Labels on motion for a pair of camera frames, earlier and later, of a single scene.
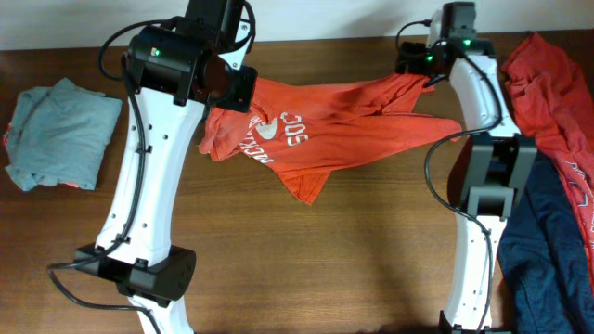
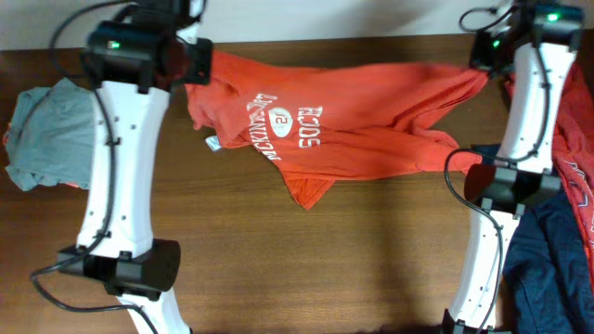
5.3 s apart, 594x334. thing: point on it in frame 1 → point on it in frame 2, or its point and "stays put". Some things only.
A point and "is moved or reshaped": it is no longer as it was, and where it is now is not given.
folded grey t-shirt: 58,134 stays put
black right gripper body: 424,59 → 491,53
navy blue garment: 542,259 stays put
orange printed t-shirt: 300,128 is moved or reshaped
